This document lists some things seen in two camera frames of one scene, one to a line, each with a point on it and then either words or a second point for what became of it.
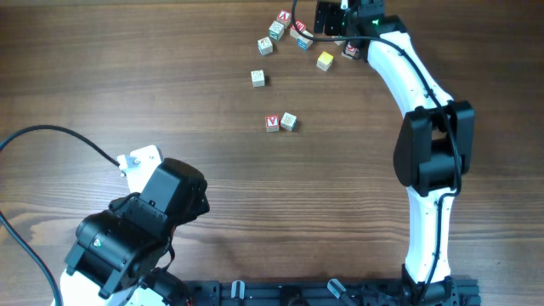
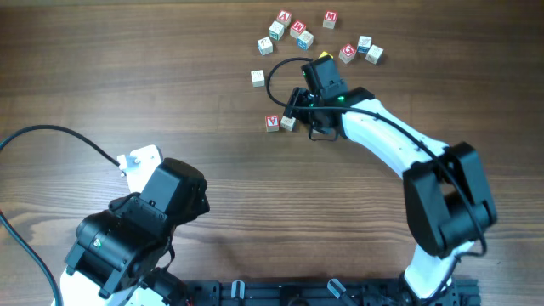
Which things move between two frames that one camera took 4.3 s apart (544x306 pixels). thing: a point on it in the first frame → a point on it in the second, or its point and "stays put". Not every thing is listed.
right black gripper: x=332 y=14 → x=298 y=114
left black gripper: x=200 y=207 stays put
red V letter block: x=272 y=122 stays put
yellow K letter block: x=289 y=121 stays put
